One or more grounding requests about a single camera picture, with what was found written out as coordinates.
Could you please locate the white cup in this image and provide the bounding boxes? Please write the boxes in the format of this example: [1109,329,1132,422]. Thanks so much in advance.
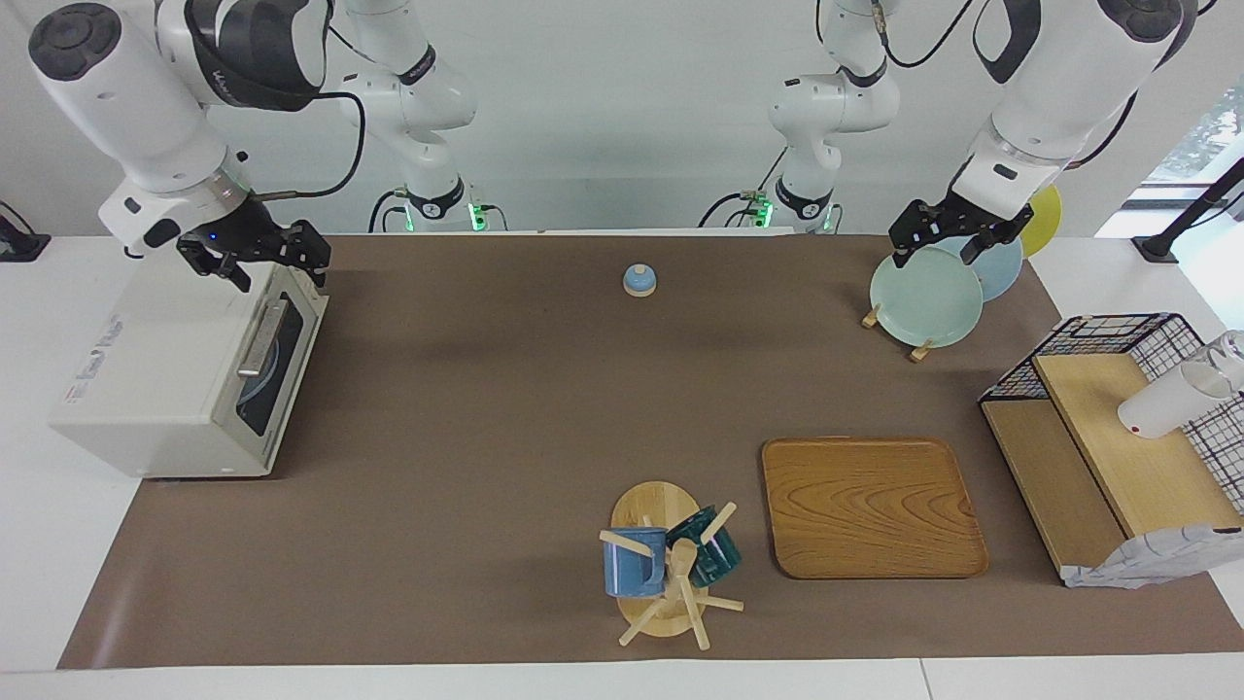
[1117,359,1236,440]

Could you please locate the white patterned cloth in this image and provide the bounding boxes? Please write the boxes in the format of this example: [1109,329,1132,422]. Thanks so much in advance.
[1061,522,1244,590]

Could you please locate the pale green plate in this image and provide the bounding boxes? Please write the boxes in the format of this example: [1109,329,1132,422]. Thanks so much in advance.
[868,244,985,349]

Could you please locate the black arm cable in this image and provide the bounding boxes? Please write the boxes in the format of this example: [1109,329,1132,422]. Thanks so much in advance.
[255,90,367,202]
[814,0,979,71]

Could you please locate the wooden plate rack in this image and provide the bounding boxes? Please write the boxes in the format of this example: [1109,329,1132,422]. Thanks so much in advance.
[860,301,936,365]

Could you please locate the light blue racked plate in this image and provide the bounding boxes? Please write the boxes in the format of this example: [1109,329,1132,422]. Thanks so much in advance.
[948,236,1025,303]

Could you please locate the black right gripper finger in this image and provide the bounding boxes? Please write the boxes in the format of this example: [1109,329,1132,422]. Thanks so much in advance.
[289,220,333,290]
[207,256,253,294]

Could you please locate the yellow plate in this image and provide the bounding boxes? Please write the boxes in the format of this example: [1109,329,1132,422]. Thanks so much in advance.
[1020,184,1064,260]

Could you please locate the glass oven door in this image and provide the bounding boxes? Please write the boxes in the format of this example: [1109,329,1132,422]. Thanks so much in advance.
[225,262,330,468]

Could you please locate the brown table mat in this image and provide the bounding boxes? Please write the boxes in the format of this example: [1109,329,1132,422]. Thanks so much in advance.
[57,232,1244,671]

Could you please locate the wooden mug tree stand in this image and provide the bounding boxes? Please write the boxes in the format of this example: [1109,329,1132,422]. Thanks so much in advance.
[599,480,745,651]

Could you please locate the light wooden shelf box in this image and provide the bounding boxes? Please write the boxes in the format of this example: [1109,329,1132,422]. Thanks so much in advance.
[981,351,1244,585]

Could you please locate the blue mug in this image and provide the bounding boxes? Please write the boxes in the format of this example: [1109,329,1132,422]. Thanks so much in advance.
[602,526,670,599]

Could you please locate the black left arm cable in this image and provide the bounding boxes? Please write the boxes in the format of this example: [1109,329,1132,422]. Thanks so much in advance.
[814,0,979,71]

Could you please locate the clear glass cup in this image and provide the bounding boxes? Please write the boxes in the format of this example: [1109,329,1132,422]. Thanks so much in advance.
[1203,330,1244,392]

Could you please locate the brown wooden tray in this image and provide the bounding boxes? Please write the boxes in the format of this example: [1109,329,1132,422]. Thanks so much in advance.
[761,437,991,581]

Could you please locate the dark green mug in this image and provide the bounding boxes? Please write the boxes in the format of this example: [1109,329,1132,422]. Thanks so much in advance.
[666,505,743,589]

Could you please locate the beige toaster oven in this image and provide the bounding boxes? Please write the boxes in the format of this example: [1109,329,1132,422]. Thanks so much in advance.
[48,238,330,480]

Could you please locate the light blue serving plate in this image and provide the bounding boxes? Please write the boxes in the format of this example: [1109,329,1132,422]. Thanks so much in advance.
[239,335,283,435]

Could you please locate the black base power cable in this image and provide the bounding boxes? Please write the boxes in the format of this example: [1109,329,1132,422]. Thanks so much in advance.
[699,146,790,230]

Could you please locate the black desk clamp mount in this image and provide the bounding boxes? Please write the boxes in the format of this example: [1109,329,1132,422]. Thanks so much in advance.
[0,199,52,264]

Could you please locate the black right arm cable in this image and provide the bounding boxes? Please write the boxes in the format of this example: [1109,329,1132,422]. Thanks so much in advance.
[255,90,367,202]

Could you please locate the black wire basket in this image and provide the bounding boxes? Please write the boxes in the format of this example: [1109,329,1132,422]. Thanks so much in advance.
[979,312,1244,517]

